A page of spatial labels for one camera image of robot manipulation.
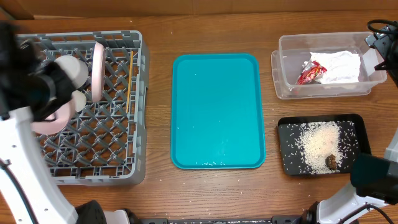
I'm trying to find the teal plastic serving tray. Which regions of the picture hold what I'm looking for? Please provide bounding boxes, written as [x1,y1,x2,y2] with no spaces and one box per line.
[170,53,266,170]

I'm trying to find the white cup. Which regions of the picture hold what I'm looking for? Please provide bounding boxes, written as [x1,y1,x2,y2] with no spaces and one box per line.
[72,90,86,113]

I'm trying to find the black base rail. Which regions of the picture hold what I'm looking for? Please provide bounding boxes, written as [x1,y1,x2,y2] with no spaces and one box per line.
[133,215,303,224]

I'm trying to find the clear plastic bin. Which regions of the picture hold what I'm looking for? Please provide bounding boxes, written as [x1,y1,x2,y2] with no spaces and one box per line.
[271,32,387,100]

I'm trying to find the red snack wrapper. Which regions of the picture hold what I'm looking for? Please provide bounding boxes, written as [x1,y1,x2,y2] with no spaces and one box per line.
[296,60,327,85]

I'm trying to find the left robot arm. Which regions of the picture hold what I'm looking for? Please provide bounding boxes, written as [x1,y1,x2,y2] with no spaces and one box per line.
[1,22,135,223]

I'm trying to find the wooden chopstick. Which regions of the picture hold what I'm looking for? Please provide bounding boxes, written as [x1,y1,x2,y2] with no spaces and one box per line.
[126,51,134,114]

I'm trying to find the grey plastic dish rack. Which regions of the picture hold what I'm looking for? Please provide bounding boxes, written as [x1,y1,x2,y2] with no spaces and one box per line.
[17,30,150,185]

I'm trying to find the large white plate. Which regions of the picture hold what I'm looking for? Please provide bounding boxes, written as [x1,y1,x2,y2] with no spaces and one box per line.
[91,42,106,103]

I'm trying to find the small white plate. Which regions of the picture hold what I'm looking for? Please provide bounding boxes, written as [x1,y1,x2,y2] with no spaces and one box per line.
[30,100,75,135]

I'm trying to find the white napkin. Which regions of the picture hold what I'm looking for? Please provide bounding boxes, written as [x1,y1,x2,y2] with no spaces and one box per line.
[310,50,361,84]

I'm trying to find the pile of white rice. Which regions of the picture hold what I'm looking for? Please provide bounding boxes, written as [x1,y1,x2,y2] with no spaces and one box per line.
[279,120,363,175]

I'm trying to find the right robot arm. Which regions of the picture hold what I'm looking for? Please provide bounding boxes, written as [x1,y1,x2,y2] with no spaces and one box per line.
[291,20,397,223]

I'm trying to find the grey round bowl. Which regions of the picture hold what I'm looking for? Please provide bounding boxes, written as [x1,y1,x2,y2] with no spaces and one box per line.
[55,55,89,89]

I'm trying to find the brown food scrap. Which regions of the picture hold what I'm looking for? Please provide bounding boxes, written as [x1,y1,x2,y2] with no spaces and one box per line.
[325,154,336,170]

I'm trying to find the black rectangular tray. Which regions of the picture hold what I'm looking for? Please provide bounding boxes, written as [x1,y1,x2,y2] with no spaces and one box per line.
[277,113,373,177]

